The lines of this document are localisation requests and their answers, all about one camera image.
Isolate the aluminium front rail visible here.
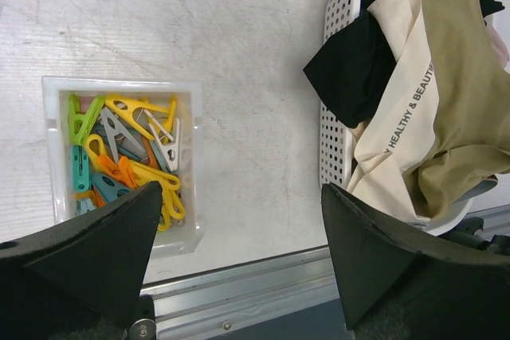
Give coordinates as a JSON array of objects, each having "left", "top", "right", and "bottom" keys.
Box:
[{"left": 131, "top": 204, "right": 510, "bottom": 340}]

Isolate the black garment in basket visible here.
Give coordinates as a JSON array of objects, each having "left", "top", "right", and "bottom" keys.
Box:
[{"left": 304, "top": 0, "right": 396, "bottom": 128}]

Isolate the teal clothespin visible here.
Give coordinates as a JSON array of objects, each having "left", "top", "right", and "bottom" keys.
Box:
[{"left": 72, "top": 145, "right": 91, "bottom": 192}]

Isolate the olive and cream underwear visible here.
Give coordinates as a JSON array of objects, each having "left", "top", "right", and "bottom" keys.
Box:
[{"left": 347, "top": 0, "right": 509, "bottom": 229}]

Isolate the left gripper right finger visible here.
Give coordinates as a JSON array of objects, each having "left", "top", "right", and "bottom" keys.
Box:
[{"left": 321, "top": 183, "right": 509, "bottom": 330}]

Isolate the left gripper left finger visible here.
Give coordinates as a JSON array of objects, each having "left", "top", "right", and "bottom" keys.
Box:
[{"left": 1, "top": 182, "right": 163, "bottom": 329}]

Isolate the yellow clothespin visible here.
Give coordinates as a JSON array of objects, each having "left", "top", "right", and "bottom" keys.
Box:
[{"left": 105, "top": 94, "right": 170, "bottom": 141}]

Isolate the white clothespin box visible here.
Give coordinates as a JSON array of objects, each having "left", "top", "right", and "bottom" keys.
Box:
[{"left": 41, "top": 76, "right": 205, "bottom": 256}]

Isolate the pink garment in basket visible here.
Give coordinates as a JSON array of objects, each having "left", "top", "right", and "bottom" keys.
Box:
[{"left": 486, "top": 24, "right": 509, "bottom": 68}]

